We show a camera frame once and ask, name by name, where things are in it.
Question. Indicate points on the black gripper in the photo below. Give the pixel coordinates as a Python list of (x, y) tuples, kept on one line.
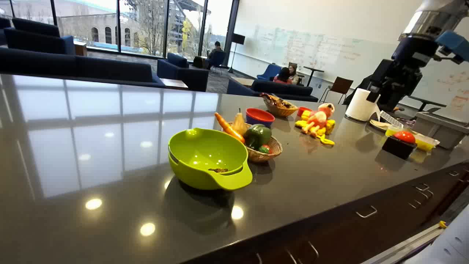
[(403, 81)]

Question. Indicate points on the yellow toy squash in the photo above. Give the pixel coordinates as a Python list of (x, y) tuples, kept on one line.
[(239, 125)]

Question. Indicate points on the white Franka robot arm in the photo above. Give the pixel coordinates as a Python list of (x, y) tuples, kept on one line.
[(430, 19)]

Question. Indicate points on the red bowl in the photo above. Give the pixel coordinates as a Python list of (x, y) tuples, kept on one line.
[(260, 116)]

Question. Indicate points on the dark bowl with vegetables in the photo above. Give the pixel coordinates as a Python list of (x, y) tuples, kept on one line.
[(266, 154)]

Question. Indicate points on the green plastic bowl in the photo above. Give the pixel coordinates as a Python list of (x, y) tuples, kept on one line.
[(207, 156)]

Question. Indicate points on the dark desk by whiteboard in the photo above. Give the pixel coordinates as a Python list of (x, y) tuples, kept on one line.
[(425, 101)]

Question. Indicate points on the white paper towel roll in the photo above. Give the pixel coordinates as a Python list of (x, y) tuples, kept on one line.
[(361, 104)]

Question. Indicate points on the red toy tomato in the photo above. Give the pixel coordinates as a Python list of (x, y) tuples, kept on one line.
[(405, 137)]

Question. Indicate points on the brown chair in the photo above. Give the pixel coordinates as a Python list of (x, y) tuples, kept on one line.
[(340, 85)]

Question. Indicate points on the black box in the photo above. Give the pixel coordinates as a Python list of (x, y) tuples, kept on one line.
[(396, 147)]

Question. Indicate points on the small round side table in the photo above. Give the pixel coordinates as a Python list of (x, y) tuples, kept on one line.
[(313, 71)]

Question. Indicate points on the pile of yellow red toys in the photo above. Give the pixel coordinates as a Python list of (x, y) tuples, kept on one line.
[(317, 122)]

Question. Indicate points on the seated person in red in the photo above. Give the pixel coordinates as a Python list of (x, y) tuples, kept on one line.
[(285, 75)]

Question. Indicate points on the dark low sofa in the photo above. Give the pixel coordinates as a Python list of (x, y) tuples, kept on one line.
[(280, 90)]

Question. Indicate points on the oval wicker basket with food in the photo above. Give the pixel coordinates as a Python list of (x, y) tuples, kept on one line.
[(279, 106)]

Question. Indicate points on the bright blue chair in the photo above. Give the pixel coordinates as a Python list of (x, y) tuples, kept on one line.
[(270, 72)]

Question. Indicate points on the small green toy fruit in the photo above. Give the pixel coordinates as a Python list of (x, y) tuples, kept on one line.
[(264, 148)]

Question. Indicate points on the green toy pepper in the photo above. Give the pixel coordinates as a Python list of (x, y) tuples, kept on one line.
[(258, 134)]

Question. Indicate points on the white rods with yellow tip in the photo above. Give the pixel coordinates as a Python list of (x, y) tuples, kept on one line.
[(405, 242)]

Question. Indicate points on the white paper sheet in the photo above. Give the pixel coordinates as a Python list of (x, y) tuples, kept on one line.
[(447, 242)]

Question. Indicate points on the black monitor on stand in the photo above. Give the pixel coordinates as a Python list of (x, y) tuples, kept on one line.
[(238, 38)]

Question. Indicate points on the orange toy carrot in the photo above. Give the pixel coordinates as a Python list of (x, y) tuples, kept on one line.
[(227, 126)]

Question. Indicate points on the seated person by window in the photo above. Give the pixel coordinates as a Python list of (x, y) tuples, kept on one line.
[(216, 53)]

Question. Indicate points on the dark blue armchair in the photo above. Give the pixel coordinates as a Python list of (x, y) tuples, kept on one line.
[(185, 74)]

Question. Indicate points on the long dark blue sofa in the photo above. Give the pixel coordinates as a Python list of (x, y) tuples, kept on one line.
[(74, 68)]

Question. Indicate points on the dark blue sofa by window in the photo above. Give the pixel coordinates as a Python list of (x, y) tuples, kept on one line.
[(34, 38)]

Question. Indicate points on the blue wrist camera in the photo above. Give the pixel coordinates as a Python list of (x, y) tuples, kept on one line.
[(455, 44)]

